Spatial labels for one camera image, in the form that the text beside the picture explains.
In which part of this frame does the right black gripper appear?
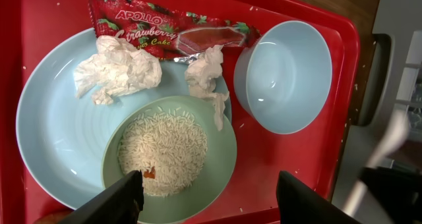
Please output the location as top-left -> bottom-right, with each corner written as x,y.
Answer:
359,167 -> 421,224

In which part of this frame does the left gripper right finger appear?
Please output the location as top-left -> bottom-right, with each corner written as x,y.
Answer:
276,171 -> 359,224

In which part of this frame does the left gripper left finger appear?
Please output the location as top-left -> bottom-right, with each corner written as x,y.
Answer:
59,171 -> 144,224

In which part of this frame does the white plastic spoon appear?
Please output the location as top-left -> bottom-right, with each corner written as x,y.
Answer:
342,109 -> 409,217

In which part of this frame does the green bowl with rice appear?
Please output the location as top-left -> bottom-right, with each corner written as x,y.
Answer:
102,96 -> 237,223

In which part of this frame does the light blue bowl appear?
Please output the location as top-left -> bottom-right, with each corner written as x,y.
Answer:
233,20 -> 333,134

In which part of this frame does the small white tissue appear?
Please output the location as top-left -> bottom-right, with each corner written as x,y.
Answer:
185,45 -> 229,131

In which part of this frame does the red strawberry cake wrapper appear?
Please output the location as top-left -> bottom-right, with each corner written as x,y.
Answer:
88,0 -> 260,60

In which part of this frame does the light blue plate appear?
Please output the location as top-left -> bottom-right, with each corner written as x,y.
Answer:
15,27 -> 233,211

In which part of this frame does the black tray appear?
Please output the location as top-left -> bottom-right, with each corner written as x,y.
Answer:
357,34 -> 392,126

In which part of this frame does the red serving tray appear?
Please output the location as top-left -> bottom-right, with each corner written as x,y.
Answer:
1,0 -> 360,223

